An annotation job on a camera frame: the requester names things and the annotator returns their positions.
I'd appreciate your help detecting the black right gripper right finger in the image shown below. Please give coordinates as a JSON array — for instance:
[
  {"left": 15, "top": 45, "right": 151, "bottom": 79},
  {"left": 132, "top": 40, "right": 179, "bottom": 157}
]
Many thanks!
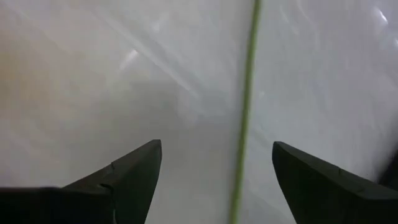
[{"left": 272, "top": 141, "right": 398, "bottom": 224}]

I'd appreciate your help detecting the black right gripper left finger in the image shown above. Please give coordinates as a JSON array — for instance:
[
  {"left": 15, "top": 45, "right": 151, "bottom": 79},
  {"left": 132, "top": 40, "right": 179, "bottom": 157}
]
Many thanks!
[{"left": 0, "top": 139, "right": 163, "bottom": 224}]

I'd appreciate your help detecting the white tulip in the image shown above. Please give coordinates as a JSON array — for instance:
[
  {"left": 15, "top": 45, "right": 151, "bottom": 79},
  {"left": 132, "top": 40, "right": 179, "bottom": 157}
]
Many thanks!
[{"left": 228, "top": 0, "right": 263, "bottom": 224}]

